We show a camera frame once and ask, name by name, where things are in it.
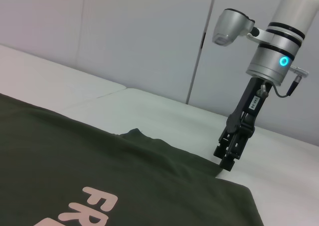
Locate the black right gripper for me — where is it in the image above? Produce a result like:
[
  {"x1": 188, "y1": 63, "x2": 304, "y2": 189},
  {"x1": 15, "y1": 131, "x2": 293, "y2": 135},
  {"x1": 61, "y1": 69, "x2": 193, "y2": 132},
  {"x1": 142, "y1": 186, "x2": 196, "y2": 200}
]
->
[{"x1": 213, "y1": 77, "x2": 271, "y2": 172}]

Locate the dark green FREE t-shirt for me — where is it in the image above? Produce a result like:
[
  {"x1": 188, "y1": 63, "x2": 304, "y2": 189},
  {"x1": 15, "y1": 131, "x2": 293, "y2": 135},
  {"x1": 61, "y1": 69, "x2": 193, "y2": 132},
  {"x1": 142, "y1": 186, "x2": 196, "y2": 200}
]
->
[{"x1": 0, "y1": 93, "x2": 256, "y2": 226}]

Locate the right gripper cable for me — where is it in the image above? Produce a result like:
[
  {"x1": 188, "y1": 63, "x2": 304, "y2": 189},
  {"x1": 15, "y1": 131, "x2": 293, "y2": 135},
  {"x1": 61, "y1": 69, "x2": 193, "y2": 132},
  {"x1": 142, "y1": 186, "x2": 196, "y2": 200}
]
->
[{"x1": 270, "y1": 65, "x2": 310, "y2": 98}]

